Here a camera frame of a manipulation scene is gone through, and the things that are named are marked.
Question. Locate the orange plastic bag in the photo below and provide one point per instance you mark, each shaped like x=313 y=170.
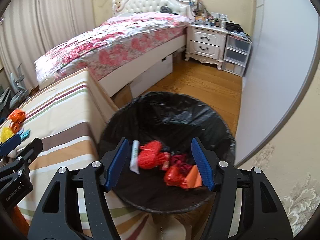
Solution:
x=17 y=115

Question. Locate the clear plastic drawer unit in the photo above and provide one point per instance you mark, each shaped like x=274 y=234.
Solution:
x=236 y=55

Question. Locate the group of small bottles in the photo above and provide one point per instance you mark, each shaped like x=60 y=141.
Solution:
x=210 y=18

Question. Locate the orange foil wrapper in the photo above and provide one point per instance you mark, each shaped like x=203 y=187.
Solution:
x=15 y=127

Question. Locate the dark red mesh net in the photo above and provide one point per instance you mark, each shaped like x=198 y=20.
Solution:
x=181 y=163

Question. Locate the beige curtains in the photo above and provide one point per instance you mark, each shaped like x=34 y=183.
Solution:
x=50 y=25

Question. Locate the white bed with tufted headboard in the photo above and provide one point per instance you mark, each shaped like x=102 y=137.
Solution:
x=147 y=2

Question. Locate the yellow foam fruit net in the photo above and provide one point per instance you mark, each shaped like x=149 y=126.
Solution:
x=5 y=135

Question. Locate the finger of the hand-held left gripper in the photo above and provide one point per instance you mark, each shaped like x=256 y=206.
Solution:
x=31 y=151
x=10 y=144

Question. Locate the black bag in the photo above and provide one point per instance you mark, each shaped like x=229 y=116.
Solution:
x=233 y=27

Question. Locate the orange carton piece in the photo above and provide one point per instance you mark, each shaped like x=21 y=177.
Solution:
x=193 y=180

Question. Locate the white nightstand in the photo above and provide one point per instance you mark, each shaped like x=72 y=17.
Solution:
x=205 y=42

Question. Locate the red plastic bag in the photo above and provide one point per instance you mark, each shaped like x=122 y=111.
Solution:
x=173 y=177

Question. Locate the grey desk chair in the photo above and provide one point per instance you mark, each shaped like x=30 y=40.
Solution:
x=18 y=92

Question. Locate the white wardrobe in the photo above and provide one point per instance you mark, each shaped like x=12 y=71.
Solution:
x=282 y=67

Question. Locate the red foam fruit net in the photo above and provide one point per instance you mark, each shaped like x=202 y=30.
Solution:
x=150 y=157

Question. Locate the floral quilt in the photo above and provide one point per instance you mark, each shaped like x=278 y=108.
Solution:
x=112 y=37

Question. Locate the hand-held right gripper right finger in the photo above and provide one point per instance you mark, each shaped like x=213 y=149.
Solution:
x=202 y=165

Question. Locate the dark garment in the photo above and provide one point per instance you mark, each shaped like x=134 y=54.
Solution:
x=167 y=9

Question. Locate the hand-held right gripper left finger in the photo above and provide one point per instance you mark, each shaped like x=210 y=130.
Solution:
x=117 y=165

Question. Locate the white storage box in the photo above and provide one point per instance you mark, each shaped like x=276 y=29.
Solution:
x=152 y=76

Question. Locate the white packet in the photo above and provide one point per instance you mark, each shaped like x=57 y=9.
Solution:
x=135 y=157

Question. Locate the bin with black bag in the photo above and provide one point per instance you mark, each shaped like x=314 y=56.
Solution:
x=162 y=120

